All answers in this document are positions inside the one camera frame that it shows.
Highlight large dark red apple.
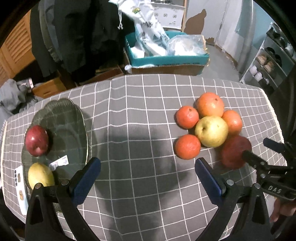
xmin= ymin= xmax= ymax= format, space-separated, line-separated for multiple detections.
xmin=221 ymin=136 xmax=252 ymax=170

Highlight orange tangerine front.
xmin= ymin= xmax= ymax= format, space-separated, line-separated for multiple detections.
xmin=175 ymin=134 xmax=201 ymax=160

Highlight orange tangerine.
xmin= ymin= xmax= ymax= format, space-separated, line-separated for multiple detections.
xmin=222 ymin=110 xmax=243 ymax=136
xmin=175 ymin=105 xmax=199 ymax=130
xmin=175 ymin=134 xmax=201 ymax=160

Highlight right hand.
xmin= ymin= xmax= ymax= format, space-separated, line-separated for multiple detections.
xmin=269 ymin=198 xmax=296 ymax=222

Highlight white smartphone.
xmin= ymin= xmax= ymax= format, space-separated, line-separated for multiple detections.
xmin=15 ymin=165 xmax=29 ymax=215

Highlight yellow lemon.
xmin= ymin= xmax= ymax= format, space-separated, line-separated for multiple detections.
xmin=28 ymin=163 xmax=55 ymax=189

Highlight orange tangerine right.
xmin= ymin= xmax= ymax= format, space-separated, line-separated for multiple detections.
xmin=222 ymin=110 xmax=243 ymax=136

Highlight yellow green apple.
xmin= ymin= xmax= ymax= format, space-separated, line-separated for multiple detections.
xmin=195 ymin=115 xmax=229 ymax=148

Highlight small red apple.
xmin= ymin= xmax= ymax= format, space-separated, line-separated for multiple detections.
xmin=25 ymin=125 xmax=49 ymax=157

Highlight grey shoe rack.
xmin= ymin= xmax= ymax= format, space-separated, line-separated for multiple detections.
xmin=240 ymin=22 xmax=295 ymax=96

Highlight large orange grapefruit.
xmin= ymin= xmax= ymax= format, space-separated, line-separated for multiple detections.
xmin=196 ymin=92 xmax=224 ymax=117

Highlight dark green glass plate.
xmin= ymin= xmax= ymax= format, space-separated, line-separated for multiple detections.
xmin=21 ymin=98 xmax=89 ymax=192

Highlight orange tangerine left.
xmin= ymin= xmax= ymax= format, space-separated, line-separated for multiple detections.
xmin=175 ymin=105 xmax=199 ymax=130

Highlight grey checked tablecloth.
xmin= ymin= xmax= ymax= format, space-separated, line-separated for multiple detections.
xmin=0 ymin=74 xmax=286 ymax=241

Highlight grey crumpled clothing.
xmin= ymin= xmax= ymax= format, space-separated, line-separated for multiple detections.
xmin=0 ymin=78 xmax=43 ymax=124

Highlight wooden drawer box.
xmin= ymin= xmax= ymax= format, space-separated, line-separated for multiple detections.
xmin=32 ymin=77 xmax=67 ymax=98

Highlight brown cardboard box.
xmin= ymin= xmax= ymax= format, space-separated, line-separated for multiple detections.
xmin=123 ymin=50 xmax=210 ymax=76

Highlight clear plastic bag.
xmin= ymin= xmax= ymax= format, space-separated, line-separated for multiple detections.
xmin=166 ymin=35 xmax=208 ymax=56

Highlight flat cardboard box with label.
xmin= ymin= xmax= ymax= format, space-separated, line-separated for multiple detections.
xmin=79 ymin=65 xmax=124 ymax=86

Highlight wooden louvered cabinet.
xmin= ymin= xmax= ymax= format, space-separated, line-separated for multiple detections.
xmin=1 ymin=11 xmax=35 ymax=84

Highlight white patterned storage box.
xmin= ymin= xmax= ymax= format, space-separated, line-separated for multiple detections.
xmin=152 ymin=2 xmax=186 ymax=31

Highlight white printed plastic bag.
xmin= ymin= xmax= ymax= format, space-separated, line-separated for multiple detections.
xmin=109 ymin=1 xmax=170 ymax=58

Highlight dark hanging coats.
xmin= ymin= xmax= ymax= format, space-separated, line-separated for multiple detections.
xmin=30 ymin=1 xmax=134 ymax=82

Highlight teal cardboard box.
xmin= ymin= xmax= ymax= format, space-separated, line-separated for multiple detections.
xmin=125 ymin=32 xmax=209 ymax=67

